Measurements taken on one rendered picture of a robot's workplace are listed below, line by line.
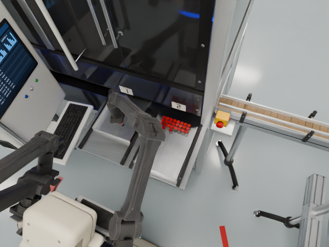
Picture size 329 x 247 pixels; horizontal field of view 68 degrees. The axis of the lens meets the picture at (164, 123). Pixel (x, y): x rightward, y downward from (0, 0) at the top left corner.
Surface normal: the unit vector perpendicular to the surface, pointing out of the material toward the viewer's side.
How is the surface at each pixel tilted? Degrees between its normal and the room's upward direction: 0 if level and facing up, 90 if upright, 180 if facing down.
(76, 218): 43
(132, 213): 54
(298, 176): 0
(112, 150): 0
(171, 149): 0
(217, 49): 90
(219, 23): 90
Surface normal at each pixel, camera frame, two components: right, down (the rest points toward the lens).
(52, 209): 0.23, -0.91
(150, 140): 0.44, 0.26
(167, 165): -0.07, -0.50
